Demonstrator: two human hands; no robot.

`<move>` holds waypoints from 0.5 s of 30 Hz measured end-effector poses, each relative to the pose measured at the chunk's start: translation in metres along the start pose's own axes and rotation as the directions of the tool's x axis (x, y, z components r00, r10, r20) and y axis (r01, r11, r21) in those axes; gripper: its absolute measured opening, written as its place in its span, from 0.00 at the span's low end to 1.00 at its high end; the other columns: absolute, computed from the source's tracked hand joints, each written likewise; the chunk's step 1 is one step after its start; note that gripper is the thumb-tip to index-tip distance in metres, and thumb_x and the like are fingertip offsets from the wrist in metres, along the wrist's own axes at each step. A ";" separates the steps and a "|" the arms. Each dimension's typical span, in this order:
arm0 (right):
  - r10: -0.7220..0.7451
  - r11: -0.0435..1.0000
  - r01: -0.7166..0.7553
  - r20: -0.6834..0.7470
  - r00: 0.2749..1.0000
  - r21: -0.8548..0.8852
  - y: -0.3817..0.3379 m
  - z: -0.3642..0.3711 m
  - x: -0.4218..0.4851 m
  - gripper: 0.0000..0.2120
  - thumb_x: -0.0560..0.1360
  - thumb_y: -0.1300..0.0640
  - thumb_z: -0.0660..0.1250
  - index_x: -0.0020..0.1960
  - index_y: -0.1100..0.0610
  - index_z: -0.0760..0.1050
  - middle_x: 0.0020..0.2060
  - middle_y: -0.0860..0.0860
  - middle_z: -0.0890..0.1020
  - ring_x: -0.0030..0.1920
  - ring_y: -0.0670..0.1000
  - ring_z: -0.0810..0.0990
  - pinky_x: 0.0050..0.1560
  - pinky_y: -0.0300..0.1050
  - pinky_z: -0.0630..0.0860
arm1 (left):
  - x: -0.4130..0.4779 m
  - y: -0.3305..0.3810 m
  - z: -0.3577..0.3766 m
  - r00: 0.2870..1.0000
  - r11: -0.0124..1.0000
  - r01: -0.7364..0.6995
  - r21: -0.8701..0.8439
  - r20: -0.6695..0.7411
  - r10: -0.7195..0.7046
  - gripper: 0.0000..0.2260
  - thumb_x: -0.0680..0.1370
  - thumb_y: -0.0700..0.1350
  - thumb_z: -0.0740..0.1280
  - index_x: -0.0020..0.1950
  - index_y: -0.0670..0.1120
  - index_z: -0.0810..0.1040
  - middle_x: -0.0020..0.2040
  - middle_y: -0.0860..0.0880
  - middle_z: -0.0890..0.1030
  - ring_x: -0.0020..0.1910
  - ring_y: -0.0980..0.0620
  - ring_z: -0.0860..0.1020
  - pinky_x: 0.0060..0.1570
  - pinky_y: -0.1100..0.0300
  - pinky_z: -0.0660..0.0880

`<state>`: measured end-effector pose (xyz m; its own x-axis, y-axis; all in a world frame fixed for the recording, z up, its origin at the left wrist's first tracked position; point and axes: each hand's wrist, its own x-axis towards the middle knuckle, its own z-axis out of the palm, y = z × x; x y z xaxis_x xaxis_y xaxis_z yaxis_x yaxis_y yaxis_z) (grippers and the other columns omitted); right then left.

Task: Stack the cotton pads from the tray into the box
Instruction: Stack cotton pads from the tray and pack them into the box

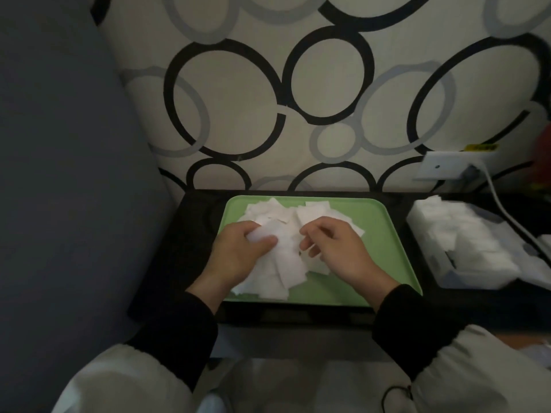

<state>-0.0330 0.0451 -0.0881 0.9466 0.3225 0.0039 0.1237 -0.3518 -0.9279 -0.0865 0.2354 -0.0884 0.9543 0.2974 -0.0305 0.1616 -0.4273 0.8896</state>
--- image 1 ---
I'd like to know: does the person's right hand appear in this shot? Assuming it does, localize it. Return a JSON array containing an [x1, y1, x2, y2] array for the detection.
[[299, 217, 402, 314]]

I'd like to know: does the person's left hand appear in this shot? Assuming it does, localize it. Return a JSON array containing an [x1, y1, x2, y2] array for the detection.
[[185, 221, 280, 315]]

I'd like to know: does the green plastic tray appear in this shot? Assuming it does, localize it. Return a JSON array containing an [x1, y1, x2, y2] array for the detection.
[[218, 195, 424, 307]]

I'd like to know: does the pile of white cotton pads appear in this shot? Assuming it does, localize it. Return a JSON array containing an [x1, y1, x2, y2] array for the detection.
[[232, 198, 367, 302]]

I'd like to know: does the clear plastic box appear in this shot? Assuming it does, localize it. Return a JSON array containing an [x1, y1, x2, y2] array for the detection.
[[406, 197, 522, 291]]

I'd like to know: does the person's left forearm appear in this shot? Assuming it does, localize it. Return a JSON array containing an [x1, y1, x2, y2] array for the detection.
[[51, 291, 219, 413]]

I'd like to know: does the person's right forearm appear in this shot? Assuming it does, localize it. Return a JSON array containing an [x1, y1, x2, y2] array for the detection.
[[372, 284, 551, 413]]

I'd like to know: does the grey upholstered sofa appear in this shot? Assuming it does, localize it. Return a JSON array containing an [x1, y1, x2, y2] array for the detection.
[[0, 0, 175, 413]]

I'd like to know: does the red decoration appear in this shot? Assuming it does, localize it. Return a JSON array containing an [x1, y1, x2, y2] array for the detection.
[[531, 124, 551, 192]]

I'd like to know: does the white wall socket plate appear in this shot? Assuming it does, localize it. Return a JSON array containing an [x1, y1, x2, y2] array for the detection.
[[413, 151, 496, 182]]

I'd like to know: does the black hair tie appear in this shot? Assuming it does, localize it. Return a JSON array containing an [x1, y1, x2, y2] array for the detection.
[[382, 384, 415, 413]]

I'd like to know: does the white charger cable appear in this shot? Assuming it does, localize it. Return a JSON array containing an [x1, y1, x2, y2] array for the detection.
[[469, 161, 551, 256]]

